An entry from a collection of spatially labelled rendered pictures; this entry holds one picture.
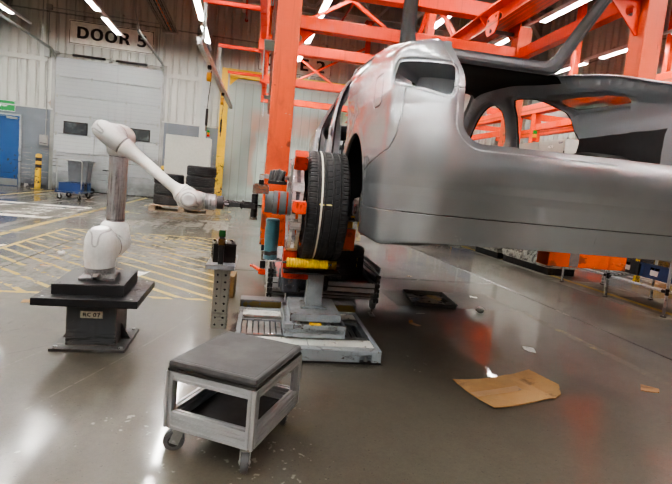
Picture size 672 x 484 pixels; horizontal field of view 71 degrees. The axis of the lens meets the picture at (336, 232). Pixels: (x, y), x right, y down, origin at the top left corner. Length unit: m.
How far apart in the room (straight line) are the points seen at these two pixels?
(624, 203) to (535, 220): 0.39
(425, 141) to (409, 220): 0.34
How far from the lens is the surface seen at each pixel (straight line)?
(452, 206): 2.04
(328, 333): 2.84
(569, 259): 4.14
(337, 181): 2.64
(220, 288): 3.14
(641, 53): 4.50
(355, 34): 5.61
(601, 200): 2.30
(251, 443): 1.73
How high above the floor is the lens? 1.00
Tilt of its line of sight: 6 degrees down
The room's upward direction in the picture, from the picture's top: 5 degrees clockwise
